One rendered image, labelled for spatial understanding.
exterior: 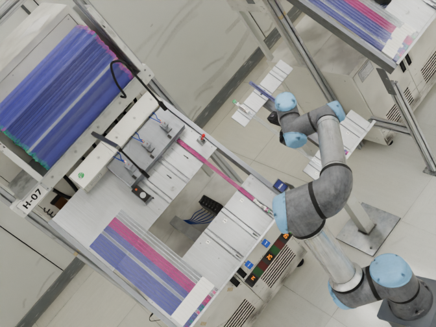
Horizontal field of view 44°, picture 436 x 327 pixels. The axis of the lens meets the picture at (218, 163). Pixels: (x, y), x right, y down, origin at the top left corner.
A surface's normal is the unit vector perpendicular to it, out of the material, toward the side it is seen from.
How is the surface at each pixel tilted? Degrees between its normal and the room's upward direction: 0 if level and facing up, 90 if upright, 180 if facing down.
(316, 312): 0
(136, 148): 44
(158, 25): 90
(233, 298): 90
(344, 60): 0
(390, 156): 0
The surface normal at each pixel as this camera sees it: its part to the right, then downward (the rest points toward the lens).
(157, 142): 0.01, -0.25
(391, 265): -0.42, -0.65
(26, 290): 0.57, 0.26
